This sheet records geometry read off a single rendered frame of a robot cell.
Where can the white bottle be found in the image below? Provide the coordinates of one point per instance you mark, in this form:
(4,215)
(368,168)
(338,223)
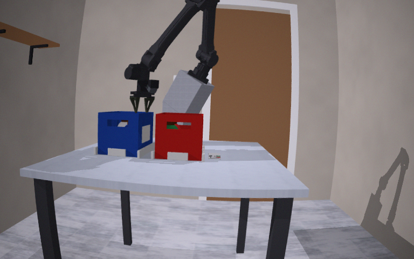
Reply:
(123,123)

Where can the red plastic crate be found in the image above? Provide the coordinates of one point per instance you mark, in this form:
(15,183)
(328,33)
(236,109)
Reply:
(188,139)

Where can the white paper strip with printed marks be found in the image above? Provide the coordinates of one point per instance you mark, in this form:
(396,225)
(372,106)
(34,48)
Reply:
(214,156)

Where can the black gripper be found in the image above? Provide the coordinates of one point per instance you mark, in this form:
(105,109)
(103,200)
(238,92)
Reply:
(136,98)

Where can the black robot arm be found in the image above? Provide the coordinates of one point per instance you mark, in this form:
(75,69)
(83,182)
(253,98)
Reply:
(206,51)

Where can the blue plastic crate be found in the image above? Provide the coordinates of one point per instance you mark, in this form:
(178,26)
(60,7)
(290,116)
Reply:
(136,136)

